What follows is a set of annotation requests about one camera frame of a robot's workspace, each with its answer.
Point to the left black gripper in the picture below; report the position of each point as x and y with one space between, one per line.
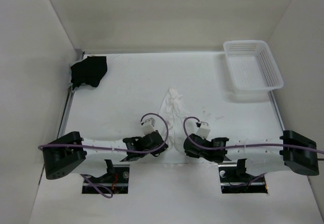
158 151

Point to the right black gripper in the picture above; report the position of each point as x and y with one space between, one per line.
191 154

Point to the white tank top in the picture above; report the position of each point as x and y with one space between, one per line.
174 112

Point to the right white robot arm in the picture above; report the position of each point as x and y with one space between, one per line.
291 151

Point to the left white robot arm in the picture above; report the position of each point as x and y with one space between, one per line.
73 154

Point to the black folded tank top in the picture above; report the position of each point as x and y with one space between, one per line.
88 71

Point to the white plastic basket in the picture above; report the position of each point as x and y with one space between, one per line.
252 67

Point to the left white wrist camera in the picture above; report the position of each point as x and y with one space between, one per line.
148 126

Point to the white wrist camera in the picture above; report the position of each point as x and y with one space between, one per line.
148 126
203 129

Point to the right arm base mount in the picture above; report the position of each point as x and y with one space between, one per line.
235 180

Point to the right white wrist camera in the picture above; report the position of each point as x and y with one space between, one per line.
203 129

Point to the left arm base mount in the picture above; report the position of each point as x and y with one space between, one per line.
114 181

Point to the right metal table rail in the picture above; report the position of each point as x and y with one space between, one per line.
276 110

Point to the metal table rail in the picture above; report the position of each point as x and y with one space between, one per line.
276 110
67 94

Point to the left metal table rail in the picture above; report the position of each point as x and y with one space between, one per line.
67 94

